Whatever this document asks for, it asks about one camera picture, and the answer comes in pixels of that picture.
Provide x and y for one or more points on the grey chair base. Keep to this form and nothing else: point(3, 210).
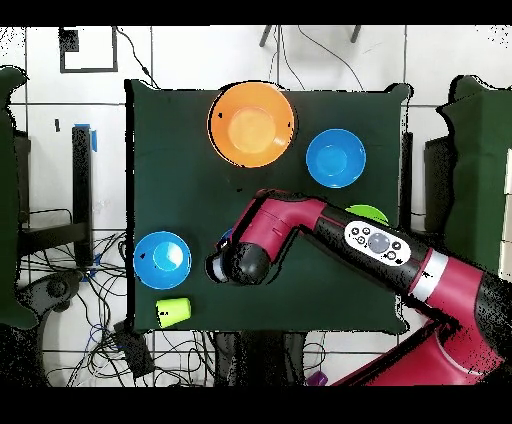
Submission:
point(56, 288)

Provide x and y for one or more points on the camera tripod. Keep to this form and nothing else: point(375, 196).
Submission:
point(264, 36)

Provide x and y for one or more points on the green cloth covered table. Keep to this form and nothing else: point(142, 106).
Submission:
point(8, 200)
point(480, 180)

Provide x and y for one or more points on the black power strip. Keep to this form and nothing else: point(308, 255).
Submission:
point(134, 352)

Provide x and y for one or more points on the black square floor frame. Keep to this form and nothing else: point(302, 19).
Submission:
point(68, 40)

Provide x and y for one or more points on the purple cup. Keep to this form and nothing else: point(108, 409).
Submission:
point(318, 378)

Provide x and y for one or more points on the black stand post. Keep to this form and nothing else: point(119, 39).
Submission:
point(407, 180)
point(82, 180)

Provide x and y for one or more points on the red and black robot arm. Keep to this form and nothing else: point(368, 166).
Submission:
point(452, 288)

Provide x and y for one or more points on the yellow-green cup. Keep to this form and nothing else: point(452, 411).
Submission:
point(174, 312)

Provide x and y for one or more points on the small dark blue bowl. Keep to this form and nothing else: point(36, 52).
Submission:
point(227, 236)

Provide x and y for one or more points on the large blue bowl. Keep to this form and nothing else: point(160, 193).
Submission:
point(162, 260)
point(336, 158)

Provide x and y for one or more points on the lime green bowl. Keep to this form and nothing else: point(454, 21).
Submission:
point(366, 212)

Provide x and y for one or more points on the orange bowl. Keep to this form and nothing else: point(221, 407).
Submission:
point(252, 124)

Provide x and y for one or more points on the dark green tablecloth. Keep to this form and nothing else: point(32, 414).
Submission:
point(180, 180)

